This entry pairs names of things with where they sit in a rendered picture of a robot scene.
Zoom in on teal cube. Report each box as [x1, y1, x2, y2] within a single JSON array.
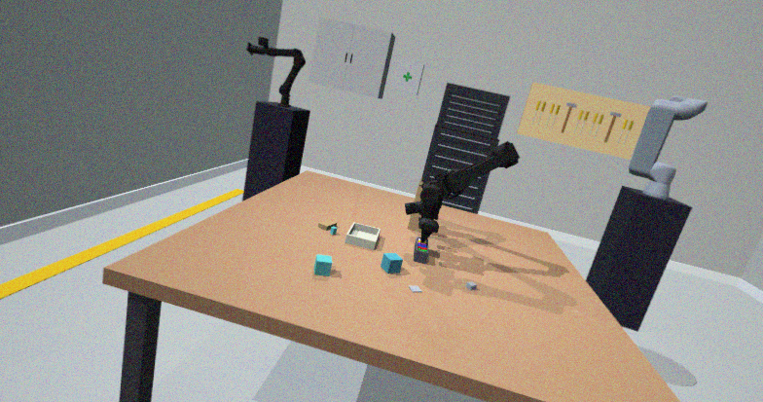
[[314, 254, 332, 276]]

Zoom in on light blue cube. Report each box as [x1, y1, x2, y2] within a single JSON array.
[[381, 253, 403, 274]]

